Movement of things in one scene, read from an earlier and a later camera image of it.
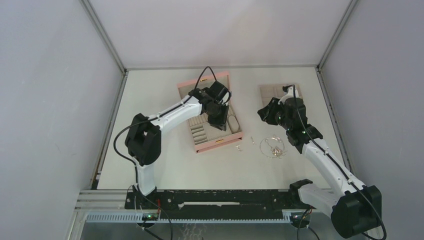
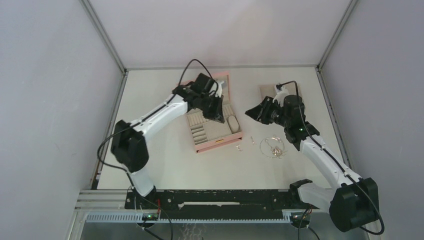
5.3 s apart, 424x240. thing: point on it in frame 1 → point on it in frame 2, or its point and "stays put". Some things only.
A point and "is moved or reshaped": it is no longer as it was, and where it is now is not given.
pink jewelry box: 184,88 is moved or reshaped
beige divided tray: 267,92 stays put
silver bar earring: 253,143 stays put
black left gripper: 220,123 stays put
